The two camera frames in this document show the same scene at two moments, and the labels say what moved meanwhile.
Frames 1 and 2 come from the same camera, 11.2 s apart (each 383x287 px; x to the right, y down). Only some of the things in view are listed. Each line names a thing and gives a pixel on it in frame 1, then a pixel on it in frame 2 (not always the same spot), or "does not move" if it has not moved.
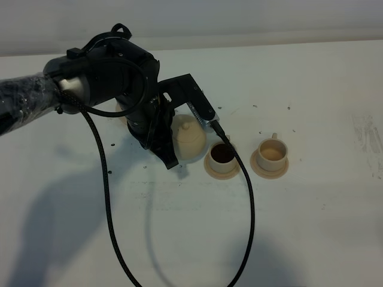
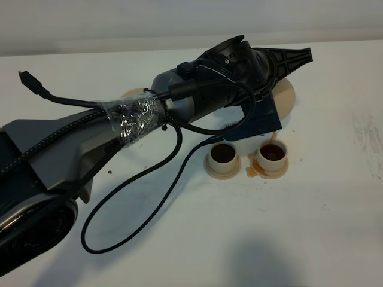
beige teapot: [189, 136] → [285, 97]
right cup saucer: [266, 174] does not move
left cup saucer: [220, 175] does not move
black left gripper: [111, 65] → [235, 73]
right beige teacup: [272, 153] does not move
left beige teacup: [221, 159] does not move
